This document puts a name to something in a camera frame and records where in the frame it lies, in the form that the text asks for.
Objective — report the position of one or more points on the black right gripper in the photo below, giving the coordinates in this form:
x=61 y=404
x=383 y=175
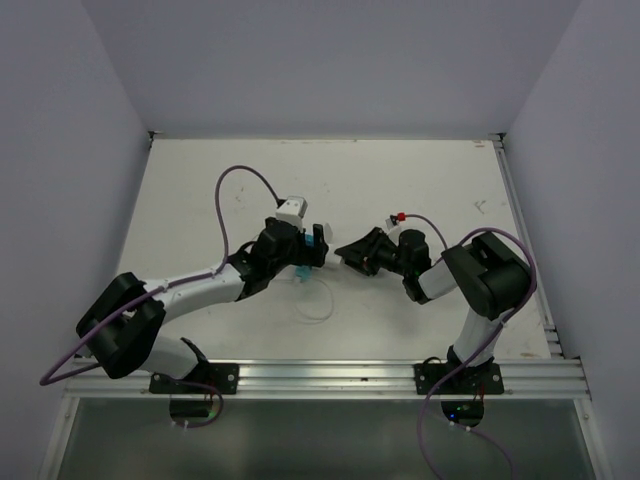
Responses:
x=361 y=254

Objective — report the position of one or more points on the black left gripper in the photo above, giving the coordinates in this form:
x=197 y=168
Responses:
x=313 y=256

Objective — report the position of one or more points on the teal usb charger plug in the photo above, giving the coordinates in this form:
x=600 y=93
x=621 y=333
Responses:
x=303 y=273

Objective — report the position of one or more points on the white long usb charger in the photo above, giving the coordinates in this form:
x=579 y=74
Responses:
x=333 y=261

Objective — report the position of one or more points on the white cube socket adapter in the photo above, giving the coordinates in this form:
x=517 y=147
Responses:
x=328 y=249

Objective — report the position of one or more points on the white plug adapter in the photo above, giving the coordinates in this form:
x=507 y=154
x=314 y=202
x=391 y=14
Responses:
x=328 y=233

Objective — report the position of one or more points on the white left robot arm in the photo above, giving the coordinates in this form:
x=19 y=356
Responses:
x=122 y=327

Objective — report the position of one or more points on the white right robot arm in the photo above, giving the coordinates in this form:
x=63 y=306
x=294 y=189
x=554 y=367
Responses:
x=491 y=268

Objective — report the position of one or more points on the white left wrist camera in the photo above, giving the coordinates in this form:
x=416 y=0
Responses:
x=292 y=211

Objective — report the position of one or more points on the aluminium front rail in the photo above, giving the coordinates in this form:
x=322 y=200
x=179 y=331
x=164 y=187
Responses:
x=528 y=379

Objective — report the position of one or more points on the aluminium rail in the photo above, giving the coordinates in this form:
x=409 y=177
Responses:
x=528 y=379
x=557 y=345

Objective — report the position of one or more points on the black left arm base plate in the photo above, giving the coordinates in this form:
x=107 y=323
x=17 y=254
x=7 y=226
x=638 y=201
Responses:
x=198 y=399

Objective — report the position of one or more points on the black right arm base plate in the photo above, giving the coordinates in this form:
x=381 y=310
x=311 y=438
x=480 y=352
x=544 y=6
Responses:
x=450 y=380

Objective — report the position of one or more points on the aluminium right side rail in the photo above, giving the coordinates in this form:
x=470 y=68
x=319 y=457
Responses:
x=557 y=345

